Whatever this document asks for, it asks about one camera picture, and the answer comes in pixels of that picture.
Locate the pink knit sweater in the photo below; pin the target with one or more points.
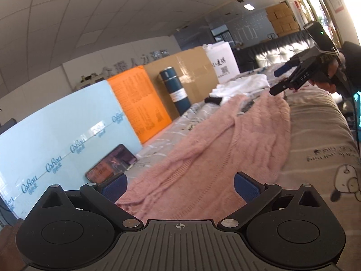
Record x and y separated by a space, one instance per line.
211 152

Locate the white paper bag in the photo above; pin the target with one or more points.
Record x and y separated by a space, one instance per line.
222 62

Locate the brown cardboard carton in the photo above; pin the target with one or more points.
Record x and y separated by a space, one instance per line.
194 70

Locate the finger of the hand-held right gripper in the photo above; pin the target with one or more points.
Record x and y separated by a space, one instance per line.
282 87
284 69

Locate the smartphone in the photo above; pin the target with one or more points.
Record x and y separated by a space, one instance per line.
112 162

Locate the person's right hand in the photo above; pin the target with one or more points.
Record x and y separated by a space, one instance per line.
328 76

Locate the white garment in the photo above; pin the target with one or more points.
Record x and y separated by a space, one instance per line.
242 86

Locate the stack of cardboard boxes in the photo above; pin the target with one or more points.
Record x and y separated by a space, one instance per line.
282 19

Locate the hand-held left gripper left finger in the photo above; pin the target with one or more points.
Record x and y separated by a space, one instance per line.
114 187

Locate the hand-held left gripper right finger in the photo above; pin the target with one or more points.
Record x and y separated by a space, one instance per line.
246 187

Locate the printed cartoon bedsheet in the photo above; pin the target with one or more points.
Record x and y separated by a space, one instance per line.
316 129

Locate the light blue carton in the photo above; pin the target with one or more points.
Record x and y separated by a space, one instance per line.
56 124

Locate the ceiling light panel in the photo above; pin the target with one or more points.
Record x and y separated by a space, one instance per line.
248 6

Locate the orange carton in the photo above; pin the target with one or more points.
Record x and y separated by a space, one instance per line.
138 101

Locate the black leather sofa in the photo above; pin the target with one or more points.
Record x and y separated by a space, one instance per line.
270 50

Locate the black cloth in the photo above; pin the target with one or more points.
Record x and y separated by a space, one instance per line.
213 100

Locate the dark blue vacuum bottle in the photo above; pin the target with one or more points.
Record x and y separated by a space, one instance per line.
176 90

